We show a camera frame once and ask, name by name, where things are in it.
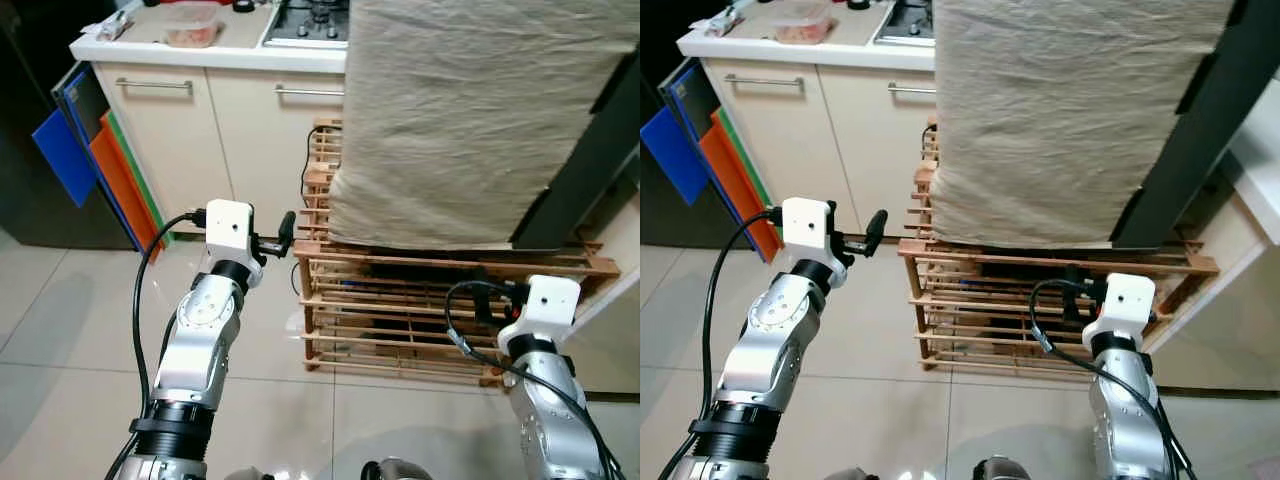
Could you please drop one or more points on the tall black appliance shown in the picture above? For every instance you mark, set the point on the tall black appliance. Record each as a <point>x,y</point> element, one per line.
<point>25,60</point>
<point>655,60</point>

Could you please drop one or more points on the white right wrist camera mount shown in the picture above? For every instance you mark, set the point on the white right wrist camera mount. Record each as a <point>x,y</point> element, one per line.
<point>545,305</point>
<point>1125,305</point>

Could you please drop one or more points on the steel gas hob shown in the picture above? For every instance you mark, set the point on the steel gas hob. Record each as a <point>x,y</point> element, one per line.
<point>905,22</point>
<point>305,25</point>

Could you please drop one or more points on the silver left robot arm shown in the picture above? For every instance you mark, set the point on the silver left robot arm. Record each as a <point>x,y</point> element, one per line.
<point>195,350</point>
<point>765,350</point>

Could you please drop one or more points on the beige counter mat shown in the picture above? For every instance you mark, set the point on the beige counter mat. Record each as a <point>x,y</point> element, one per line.
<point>855,28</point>
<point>240,30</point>

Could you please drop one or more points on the small blue cutting board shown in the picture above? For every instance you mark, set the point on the small blue cutting board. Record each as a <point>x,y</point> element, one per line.
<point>672,150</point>
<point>62,155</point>

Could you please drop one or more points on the robot left leg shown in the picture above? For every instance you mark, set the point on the robot left leg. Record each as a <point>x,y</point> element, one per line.
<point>850,475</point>
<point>250,474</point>

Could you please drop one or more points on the robot leg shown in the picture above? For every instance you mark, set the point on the robot leg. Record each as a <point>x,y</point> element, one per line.
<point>1000,468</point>
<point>850,475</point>
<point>385,470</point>
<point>250,474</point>

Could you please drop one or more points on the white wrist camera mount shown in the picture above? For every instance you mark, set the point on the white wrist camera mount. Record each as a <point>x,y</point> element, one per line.
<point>1125,305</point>
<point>545,305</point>
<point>808,228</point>
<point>228,228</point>

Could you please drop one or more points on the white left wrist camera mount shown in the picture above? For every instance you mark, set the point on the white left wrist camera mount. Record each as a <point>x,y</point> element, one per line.
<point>808,228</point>
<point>228,228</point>

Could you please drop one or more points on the robot right leg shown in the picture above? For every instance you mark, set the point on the robot right leg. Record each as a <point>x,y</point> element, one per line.
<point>385,470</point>
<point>1000,468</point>

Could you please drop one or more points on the beige linen cloth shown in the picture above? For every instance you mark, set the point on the beige linen cloth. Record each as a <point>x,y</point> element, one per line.
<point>450,110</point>
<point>1050,110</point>

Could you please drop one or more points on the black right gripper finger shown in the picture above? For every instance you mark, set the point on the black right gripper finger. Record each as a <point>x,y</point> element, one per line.
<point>1070,290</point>
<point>481,295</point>

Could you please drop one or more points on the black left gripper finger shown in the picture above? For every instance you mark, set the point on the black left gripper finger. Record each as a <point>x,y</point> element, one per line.
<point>876,230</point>
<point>287,230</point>

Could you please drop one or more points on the clear plastic food container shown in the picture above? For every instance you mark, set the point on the clear plastic food container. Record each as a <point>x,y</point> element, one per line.
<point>190,25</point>
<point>800,25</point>

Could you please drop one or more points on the large dark blue board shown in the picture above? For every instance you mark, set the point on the large dark blue board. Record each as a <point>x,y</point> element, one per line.
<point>690,90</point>
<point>85,95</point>

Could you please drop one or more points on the cream kitchen cabinet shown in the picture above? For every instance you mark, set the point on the cream kitchen cabinet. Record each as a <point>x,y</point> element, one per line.
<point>250,150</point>
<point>860,140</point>

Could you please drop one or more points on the small dark grey fridge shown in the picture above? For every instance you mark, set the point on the small dark grey fridge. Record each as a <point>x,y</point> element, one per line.
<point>1200,130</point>
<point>590,150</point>

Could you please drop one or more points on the green cutting board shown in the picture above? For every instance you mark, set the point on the green cutting board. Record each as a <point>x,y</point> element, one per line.
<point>747,175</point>
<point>148,203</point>

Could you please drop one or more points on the wooden slatted pallet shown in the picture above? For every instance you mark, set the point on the wooden slatted pallet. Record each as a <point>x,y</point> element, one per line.
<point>960,247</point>
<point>420,262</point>

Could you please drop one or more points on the cream side cabinet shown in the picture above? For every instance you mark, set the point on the cream side cabinet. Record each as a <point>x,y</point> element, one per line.
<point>1230,330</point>
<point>615,340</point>

